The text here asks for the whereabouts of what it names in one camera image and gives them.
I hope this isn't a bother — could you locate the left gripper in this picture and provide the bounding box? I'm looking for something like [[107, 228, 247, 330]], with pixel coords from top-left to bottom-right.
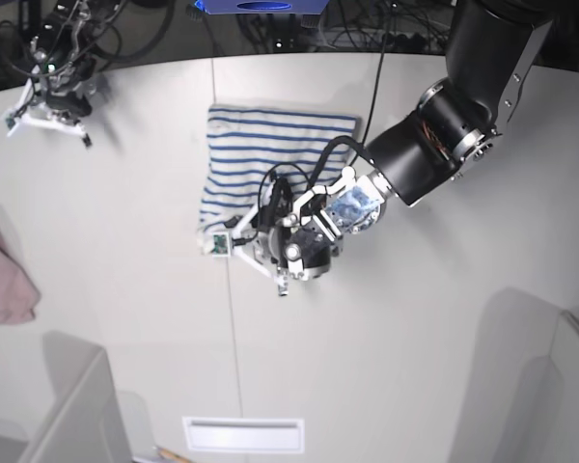
[[255, 225, 344, 283]]

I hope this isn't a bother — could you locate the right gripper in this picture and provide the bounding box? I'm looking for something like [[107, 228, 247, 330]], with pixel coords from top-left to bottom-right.
[[45, 92, 92, 118]]

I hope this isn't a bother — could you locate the blue white striped T-shirt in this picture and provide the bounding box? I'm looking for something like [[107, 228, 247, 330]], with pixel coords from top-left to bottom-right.
[[197, 105, 359, 255]]

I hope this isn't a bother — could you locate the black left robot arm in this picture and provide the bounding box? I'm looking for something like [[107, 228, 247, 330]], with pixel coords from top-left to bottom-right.
[[258, 1, 556, 288]]

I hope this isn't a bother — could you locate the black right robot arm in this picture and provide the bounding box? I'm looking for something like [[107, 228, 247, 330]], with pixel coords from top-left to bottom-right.
[[30, 1, 124, 120]]

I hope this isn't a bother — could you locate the blue box device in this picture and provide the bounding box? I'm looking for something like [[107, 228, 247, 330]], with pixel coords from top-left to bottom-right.
[[194, 0, 329, 15]]

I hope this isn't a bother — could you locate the black power strip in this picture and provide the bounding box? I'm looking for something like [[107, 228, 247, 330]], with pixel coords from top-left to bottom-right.
[[324, 29, 446, 55]]

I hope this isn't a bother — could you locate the wooden stick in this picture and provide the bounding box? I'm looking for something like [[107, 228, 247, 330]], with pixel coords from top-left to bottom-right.
[[155, 447, 193, 463]]

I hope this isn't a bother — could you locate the right grey partition panel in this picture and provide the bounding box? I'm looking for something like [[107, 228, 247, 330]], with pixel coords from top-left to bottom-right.
[[448, 287, 579, 462]]

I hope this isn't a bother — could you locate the grey partition panel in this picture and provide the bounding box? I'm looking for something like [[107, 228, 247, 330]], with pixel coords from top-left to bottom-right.
[[448, 287, 579, 462], [0, 331, 132, 462]]

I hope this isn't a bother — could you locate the left grey partition panel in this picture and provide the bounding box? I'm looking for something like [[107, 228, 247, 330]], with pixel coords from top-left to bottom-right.
[[0, 331, 132, 462]]

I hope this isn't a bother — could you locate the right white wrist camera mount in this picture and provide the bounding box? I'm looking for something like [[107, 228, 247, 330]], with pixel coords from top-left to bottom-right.
[[1, 79, 93, 149]]

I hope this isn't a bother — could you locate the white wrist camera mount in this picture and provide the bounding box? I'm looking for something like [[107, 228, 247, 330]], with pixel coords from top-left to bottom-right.
[[199, 204, 290, 297], [1, 79, 93, 149]]

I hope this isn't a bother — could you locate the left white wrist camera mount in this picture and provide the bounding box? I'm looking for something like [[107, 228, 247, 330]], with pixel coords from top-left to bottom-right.
[[199, 204, 290, 297]]

